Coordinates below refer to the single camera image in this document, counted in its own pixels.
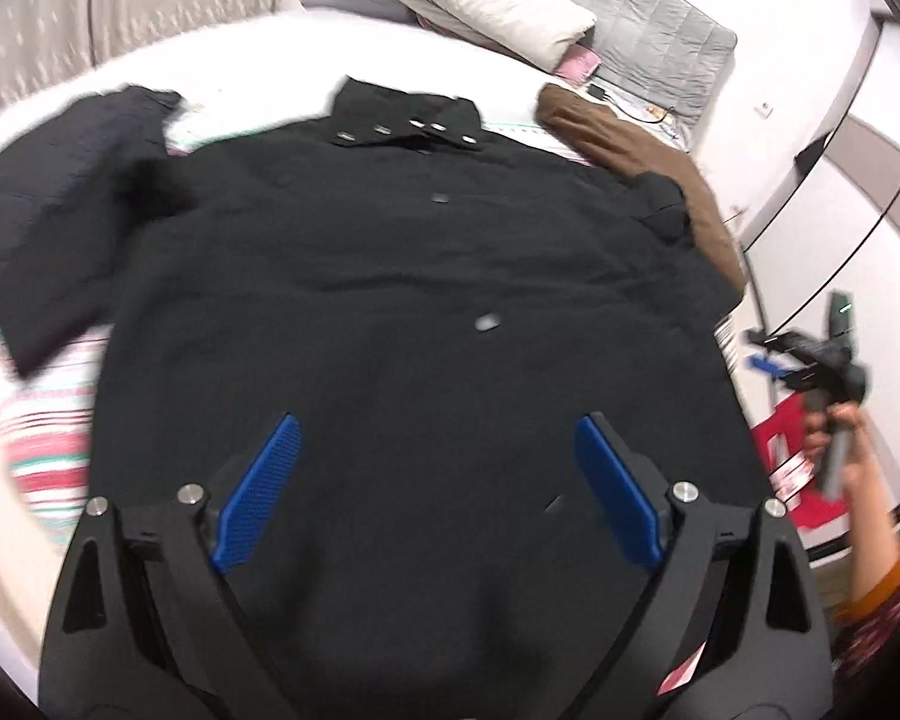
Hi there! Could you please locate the white wardrobe with black trim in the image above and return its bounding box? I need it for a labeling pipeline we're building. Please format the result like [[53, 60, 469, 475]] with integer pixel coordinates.
[[746, 21, 900, 522]]

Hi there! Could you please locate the large black button coat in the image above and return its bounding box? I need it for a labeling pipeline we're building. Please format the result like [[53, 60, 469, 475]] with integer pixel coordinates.
[[0, 74, 771, 720]]

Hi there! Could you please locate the person's right forearm sleeve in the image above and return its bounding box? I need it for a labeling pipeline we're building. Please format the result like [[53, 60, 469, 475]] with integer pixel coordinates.
[[827, 455, 900, 691]]

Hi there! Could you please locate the person's right hand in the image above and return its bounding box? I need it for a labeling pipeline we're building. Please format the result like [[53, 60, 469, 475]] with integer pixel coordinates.
[[802, 401, 881, 502]]

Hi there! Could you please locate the black charger cable on bed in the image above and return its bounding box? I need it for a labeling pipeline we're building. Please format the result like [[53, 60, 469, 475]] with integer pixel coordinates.
[[585, 81, 676, 125]]

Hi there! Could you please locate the black quilted jacket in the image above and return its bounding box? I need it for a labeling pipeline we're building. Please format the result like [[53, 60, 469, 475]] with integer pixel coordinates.
[[0, 86, 183, 379]]

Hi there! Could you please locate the red bag on floor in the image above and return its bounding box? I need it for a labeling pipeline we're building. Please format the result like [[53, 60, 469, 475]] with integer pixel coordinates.
[[751, 394, 847, 536]]

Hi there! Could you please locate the patterned pink green bedspread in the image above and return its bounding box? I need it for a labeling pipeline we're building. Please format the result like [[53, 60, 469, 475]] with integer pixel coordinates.
[[0, 99, 595, 553]]

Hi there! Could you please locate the brown folded garment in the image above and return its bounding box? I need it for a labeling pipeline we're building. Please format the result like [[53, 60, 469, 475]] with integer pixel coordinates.
[[536, 83, 748, 298]]

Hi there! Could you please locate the grey quilted headboard cushion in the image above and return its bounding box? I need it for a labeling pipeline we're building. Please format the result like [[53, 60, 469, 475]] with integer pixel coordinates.
[[572, 0, 738, 127]]

